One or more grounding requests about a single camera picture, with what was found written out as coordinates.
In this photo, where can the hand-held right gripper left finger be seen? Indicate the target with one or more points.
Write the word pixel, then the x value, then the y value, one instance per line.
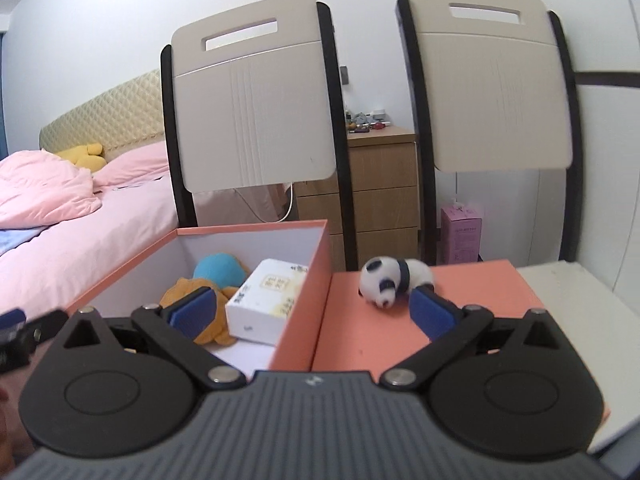
pixel 192 314

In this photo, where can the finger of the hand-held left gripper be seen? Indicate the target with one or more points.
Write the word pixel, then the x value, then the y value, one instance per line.
pixel 44 327

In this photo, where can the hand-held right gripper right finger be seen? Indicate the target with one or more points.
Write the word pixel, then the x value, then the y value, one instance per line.
pixel 431 316

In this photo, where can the panda plush toy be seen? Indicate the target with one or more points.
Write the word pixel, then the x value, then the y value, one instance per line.
pixel 396 275

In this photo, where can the orange storage box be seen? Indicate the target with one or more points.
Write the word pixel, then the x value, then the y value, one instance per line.
pixel 300 330

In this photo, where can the blue and orange plush toy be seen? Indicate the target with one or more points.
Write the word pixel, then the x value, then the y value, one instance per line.
pixel 220 270

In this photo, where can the orange box lid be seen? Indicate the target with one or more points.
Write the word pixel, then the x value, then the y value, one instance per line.
pixel 360 330

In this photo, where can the white tissue box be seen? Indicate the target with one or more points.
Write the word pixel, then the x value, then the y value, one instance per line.
pixel 265 305

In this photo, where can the pink carton box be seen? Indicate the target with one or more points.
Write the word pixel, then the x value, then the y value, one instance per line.
pixel 460 235

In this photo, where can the blue cloth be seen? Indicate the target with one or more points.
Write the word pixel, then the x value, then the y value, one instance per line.
pixel 17 241

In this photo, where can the bed with pink sheet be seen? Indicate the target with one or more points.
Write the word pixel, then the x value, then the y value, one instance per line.
pixel 100 250

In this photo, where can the pink duvet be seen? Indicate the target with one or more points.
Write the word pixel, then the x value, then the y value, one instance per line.
pixel 45 185

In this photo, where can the white desk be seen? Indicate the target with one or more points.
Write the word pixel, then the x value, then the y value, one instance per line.
pixel 575 300

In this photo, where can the wooden drawer nightstand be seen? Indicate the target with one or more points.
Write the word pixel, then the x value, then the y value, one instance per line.
pixel 382 170

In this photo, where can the pink pillow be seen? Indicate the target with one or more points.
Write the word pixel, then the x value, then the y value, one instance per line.
pixel 135 165

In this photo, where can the yellow plush toy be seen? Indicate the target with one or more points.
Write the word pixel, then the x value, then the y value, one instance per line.
pixel 82 156

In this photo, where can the small grey figurine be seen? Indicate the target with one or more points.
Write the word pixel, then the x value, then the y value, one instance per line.
pixel 358 119

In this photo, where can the beige quilted headboard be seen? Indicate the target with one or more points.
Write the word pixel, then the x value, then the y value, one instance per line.
pixel 115 115

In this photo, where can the beige chair with black frame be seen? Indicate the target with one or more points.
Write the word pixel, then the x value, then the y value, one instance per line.
pixel 250 110
pixel 490 100

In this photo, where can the grey wall switch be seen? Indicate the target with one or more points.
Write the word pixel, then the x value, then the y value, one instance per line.
pixel 344 74

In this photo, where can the black wall strip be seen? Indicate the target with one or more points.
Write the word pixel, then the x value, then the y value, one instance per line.
pixel 607 79

